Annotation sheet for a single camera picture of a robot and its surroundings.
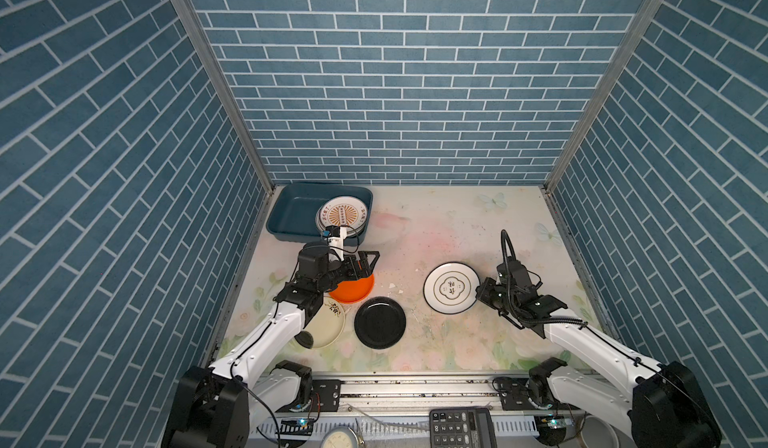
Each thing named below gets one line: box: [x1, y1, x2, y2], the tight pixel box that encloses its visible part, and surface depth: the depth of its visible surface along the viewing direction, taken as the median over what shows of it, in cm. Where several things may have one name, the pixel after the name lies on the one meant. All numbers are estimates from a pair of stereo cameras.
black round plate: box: [354, 296, 407, 350], surface depth 88 cm
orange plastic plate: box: [329, 274, 375, 303], surface depth 92 cm
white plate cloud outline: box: [423, 261, 481, 315], surface depth 93 cm
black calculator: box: [429, 407, 498, 448], surface depth 69 cm
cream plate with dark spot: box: [303, 295, 345, 348], surface depth 86 cm
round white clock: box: [320, 426, 359, 448], surface depth 66 cm
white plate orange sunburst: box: [315, 196, 368, 236], surface depth 110 cm
